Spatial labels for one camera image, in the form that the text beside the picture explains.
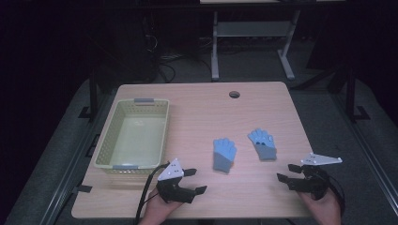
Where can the blue knit glove with dots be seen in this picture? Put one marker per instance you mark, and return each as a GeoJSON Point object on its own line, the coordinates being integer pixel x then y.
{"type": "Point", "coordinates": [263, 145]}

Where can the person's right hand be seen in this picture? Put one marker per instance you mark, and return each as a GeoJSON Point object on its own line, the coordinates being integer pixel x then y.
{"type": "Point", "coordinates": [325, 211]}

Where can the pale yellow plastic basket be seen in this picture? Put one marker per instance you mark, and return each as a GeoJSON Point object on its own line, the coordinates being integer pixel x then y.
{"type": "Point", "coordinates": [134, 140]}

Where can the black metal stand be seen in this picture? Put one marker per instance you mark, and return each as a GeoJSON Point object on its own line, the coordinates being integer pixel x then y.
{"type": "Point", "coordinates": [351, 93]}
{"type": "Point", "coordinates": [93, 93]}

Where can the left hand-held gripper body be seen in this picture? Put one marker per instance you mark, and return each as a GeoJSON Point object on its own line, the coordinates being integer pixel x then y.
{"type": "Point", "coordinates": [170, 187]}

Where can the plain blue knit glove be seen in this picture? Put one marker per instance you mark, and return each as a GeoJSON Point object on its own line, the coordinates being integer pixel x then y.
{"type": "Point", "coordinates": [223, 154]}

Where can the metal floor rail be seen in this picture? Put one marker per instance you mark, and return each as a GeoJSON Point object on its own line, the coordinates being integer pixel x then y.
{"type": "Point", "coordinates": [75, 162]}
{"type": "Point", "coordinates": [369, 150]}

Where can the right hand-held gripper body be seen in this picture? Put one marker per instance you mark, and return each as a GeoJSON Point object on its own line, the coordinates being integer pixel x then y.
{"type": "Point", "coordinates": [313, 181]}

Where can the grey tape piece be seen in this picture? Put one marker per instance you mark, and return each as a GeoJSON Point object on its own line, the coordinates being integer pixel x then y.
{"type": "Point", "coordinates": [83, 188]}

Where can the white metal table frame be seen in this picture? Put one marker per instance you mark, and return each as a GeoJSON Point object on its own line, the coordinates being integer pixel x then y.
{"type": "Point", "coordinates": [250, 29]}

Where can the person's left hand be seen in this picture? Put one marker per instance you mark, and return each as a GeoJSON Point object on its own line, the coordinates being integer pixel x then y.
{"type": "Point", "coordinates": [156, 211]}

